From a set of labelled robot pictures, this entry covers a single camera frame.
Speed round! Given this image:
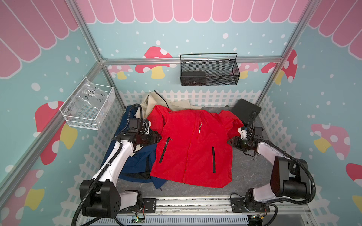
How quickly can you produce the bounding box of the blue jacket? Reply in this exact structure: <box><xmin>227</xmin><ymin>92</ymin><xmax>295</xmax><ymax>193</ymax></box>
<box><xmin>102</xmin><ymin>105</ymin><xmax>168</xmax><ymax>189</ymax></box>

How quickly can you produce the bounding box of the beige jacket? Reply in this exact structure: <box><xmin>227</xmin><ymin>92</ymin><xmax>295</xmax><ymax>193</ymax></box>
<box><xmin>135</xmin><ymin>91</ymin><xmax>202</xmax><ymax>119</ymax></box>

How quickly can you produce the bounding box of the red jacket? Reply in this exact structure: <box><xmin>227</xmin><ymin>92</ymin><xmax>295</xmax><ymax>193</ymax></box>
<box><xmin>148</xmin><ymin>105</ymin><xmax>244</xmax><ymax>188</ymax></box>

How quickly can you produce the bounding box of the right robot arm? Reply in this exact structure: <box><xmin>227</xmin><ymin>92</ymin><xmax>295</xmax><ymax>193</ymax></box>
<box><xmin>230</xmin><ymin>112</ymin><xmax>316</xmax><ymax>212</ymax></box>

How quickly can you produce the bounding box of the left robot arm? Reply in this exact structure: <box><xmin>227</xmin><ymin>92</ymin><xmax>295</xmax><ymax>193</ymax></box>
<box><xmin>71</xmin><ymin>104</ymin><xmax>161</xmax><ymax>226</ymax></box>

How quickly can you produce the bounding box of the black plastic tool case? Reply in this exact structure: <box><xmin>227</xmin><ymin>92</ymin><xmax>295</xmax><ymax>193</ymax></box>
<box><xmin>230</xmin><ymin>99</ymin><xmax>261</xmax><ymax>126</ymax></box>

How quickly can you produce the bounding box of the black box in basket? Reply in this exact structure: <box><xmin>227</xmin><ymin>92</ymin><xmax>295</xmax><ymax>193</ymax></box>
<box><xmin>181</xmin><ymin>71</ymin><xmax>206</xmax><ymax>86</ymax></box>

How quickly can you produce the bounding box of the clear plastic bag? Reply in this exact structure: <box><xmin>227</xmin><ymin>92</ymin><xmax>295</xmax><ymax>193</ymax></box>
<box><xmin>69</xmin><ymin>79</ymin><xmax>114</xmax><ymax>125</ymax></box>

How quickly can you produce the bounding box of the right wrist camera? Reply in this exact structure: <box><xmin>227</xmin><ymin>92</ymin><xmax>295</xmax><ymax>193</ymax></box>
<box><xmin>238</xmin><ymin>127</ymin><xmax>249</xmax><ymax>140</ymax></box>

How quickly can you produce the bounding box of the white wire basket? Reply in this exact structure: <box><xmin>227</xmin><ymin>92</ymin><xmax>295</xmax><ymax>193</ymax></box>
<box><xmin>59</xmin><ymin>77</ymin><xmax>116</xmax><ymax>131</ymax></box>

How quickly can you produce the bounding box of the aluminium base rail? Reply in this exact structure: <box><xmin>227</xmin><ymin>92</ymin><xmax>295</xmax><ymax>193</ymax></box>
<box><xmin>94</xmin><ymin>195</ymin><xmax>317</xmax><ymax>226</ymax></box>

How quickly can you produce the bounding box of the black wire mesh basket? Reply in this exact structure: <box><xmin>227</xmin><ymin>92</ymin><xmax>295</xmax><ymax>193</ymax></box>
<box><xmin>180</xmin><ymin>53</ymin><xmax>240</xmax><ymax>86</ymax></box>

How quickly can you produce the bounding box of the horizontal aluminium frame bar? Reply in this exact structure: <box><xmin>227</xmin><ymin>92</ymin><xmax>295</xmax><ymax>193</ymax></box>
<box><xmin>102</xmin><ymin>55</ymin><xmax>283</xmax><ymax>66</ymax></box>

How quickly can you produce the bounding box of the aluminium frame post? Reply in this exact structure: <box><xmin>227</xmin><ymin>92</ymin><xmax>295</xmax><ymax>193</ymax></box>
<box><xmin>66</xmin><ymin>1</ymin><xmax>124</xmax><ymax>107</ymax></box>

